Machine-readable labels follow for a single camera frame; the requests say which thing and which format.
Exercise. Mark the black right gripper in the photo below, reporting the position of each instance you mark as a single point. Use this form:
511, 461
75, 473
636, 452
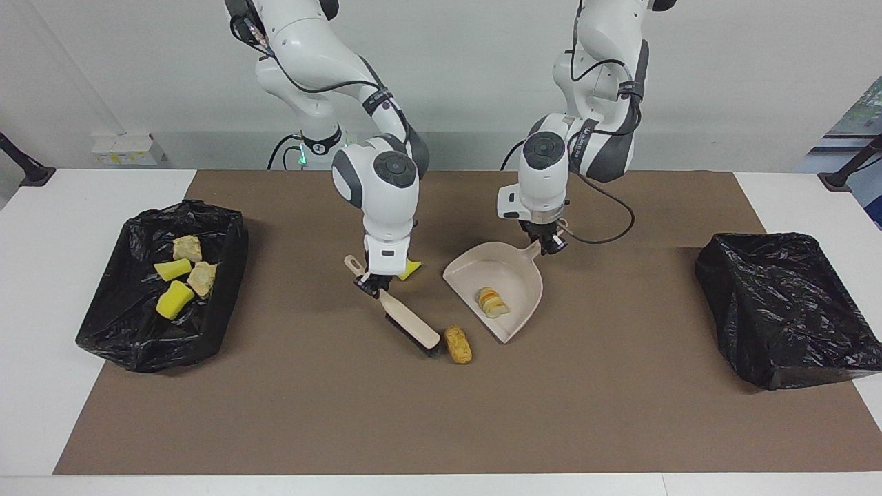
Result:
377, 279

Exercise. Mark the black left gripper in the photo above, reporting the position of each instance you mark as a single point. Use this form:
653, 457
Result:
543, 229

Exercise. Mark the notched yellow sponge piece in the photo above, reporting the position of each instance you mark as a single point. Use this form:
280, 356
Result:
411, 271

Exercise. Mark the beige brush with black bristles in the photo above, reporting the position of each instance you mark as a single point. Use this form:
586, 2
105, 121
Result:
410, 320

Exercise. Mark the beige plastic dustpan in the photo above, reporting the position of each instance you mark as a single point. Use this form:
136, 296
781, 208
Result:
482, 272

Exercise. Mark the orange striped toy croissant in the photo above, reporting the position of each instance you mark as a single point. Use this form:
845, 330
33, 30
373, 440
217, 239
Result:
493, 303

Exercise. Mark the brown toy bread roll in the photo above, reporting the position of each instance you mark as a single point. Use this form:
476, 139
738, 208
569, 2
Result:
458, 346

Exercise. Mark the beige striped foam bread chunk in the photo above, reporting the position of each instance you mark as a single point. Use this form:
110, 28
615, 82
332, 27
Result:
186, 248

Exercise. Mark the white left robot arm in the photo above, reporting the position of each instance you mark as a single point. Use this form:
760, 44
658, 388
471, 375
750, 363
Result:
544, 186

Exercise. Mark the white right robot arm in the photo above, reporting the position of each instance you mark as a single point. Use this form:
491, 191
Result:
386, 207

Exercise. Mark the black bag-lined bin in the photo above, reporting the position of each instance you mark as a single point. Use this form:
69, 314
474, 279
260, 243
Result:
778, 310
124, 331

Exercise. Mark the brown table mat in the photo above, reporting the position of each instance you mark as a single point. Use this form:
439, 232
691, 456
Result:
551, 413

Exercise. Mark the black stand leg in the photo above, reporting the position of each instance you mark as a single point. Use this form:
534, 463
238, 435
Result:
31, 172
837, 180

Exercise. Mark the glass window pane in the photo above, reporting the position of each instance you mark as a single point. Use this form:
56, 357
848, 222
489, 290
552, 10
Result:
865, 110

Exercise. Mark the white wall socket box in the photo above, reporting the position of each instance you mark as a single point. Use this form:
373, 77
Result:
127, 150

